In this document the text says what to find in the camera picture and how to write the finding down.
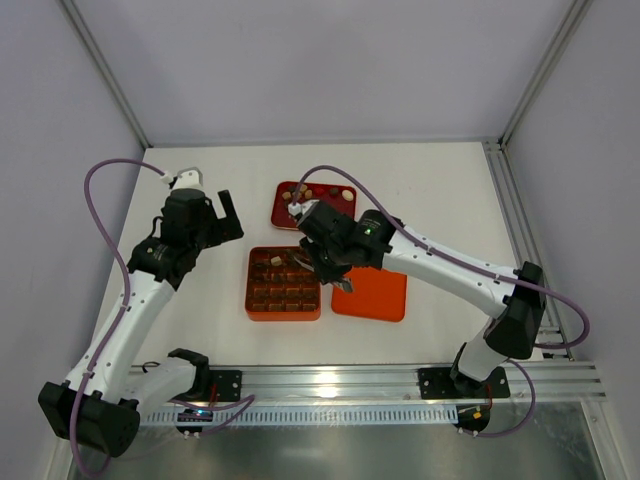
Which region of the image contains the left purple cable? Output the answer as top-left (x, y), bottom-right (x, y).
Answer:
top-left (65, 157), bottom-right (256, 480)

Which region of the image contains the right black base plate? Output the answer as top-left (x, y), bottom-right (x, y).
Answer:
top-left (417, 365), bottom-right (511, 400)

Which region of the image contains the orange compartment chocolate box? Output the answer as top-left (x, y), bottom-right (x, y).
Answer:
top-left (244, 246), bottom-right (322, 322)

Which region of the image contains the aluminium front rail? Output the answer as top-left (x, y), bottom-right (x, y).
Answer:
top-left (214, 359), bottom-right (606, 402)

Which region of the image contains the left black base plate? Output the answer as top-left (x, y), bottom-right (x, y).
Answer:
top-left (204, 369), bottom-right (243, 404)

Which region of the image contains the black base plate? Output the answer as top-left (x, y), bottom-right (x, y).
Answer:
top-left (204, 369), bottom-right (243, 404)
top-left (417, 365), bottom-right (511, 400)

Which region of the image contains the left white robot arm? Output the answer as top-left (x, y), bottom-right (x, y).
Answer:
top-left (38, 188), bottom-right (244, 458)

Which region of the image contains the dark red metal tray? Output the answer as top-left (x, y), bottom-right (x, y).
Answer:
top-left (271, 181), bottom-right (357, 230)

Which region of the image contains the white slotted cable duct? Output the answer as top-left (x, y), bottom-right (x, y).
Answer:
top-left (141, 404), bottom-right (458, 428)

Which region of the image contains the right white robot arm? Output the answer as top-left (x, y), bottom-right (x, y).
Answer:
top-left (288, 201), bottom-right (546, 397)

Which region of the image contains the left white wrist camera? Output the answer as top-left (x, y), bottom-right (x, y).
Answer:
top-left (161, 167), bottom-right (203, 191)

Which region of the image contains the right aluminium frame rail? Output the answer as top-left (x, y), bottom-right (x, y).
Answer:
top-left (482, 141), bottom-right (571, 344)

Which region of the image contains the orange box lid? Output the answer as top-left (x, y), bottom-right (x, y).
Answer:
top-left (331, 268), bottom-right (408, 323)

